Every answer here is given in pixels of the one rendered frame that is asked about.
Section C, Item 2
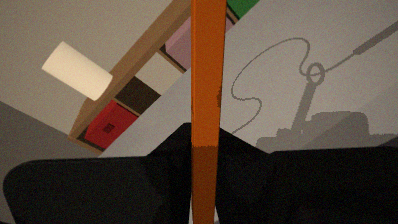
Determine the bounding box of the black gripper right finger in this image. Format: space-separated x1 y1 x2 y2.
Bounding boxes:
215 128 398 224

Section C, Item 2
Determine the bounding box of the orange handle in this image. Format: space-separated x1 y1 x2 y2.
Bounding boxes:
191 0 227 224

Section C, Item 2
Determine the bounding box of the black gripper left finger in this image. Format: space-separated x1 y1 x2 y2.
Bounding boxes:
2 122 192 224

